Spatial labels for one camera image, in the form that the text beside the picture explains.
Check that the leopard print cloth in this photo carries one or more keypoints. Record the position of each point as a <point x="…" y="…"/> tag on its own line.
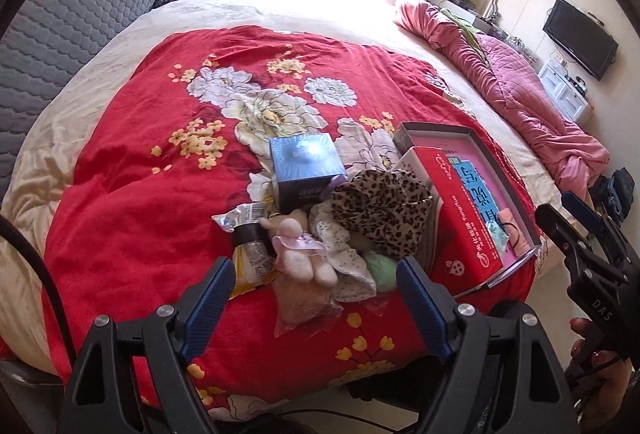
<point x="385" y="209"/>

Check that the cream bedsheet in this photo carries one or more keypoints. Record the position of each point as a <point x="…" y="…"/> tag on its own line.
<point x="300" y="9"/>

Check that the red floral blanket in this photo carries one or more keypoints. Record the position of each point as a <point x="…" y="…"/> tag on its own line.
<point x="125" y="189"/>

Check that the white drawer cabinet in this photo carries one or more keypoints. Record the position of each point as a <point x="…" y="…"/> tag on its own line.
<point x="565" y="89"/>

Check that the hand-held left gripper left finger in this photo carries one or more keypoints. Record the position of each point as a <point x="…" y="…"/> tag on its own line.
<point x="210" y="304"/>

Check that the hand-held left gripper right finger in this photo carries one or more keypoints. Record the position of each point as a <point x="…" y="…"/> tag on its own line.
<point x="420" y="309"/>

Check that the pink plush bear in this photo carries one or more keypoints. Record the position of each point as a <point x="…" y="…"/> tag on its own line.
<point x="295" y="246"/>

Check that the dark bag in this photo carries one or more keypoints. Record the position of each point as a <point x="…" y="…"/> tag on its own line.
<point x="615" y="194"/>

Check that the clear plastic bag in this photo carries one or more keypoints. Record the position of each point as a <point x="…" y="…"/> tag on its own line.
<point x="300" y="306"/>

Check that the black television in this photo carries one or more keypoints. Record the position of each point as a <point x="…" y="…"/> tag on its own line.
<point x="580" y="39"/>

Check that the pink quilt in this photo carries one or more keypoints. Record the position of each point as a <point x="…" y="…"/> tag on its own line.
<point x="520" y="94"/>

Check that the yellow packet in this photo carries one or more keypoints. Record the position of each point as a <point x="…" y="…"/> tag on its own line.
<point x="252" y="271"/>

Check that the person's right hand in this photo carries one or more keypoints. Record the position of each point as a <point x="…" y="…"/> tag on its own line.
<point x="607" y="384"/>

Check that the grey quilted headboard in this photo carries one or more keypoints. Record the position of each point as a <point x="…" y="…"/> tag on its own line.
<point x="75" y="14"/>

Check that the silver snack packet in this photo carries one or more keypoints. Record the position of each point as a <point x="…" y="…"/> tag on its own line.
<point x="237" y="214"/>

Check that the red tissue box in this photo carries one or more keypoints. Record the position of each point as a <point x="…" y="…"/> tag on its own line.
<point x="455" y="224"/>

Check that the blue box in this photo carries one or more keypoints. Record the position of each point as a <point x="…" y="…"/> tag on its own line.
<point x="305" y="164"/>

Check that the green cloth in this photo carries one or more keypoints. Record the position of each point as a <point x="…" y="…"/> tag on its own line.
<point x="465" y="32"/>

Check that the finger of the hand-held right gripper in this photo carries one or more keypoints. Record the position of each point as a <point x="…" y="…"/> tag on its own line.
<point x="592" y="219"/>
<point x="567" y="239"/>

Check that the white floral cloth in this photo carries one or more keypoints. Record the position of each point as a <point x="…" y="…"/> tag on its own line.
<point x="350" y="269"/>

